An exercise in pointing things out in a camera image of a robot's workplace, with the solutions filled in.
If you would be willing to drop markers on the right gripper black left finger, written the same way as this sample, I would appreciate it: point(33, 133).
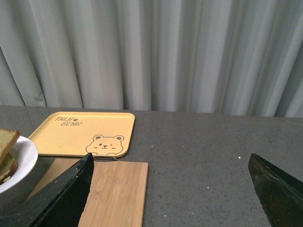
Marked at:
point(60, 203)

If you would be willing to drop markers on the white round plate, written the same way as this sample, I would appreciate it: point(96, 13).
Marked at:
point(26, 154)

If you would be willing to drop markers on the bread slice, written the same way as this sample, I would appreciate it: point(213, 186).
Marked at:
point(7, 168)
point(8, 138)

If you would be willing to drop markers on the grey curtain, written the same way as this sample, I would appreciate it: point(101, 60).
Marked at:
point(234, 57)

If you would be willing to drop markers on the bamboo cutting board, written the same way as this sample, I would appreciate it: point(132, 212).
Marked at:
point(117, 195)

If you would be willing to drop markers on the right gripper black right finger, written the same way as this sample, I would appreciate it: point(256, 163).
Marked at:
point(280, 194)

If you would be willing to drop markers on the yellow bear tray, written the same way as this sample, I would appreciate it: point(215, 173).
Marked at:
point(75, 134)

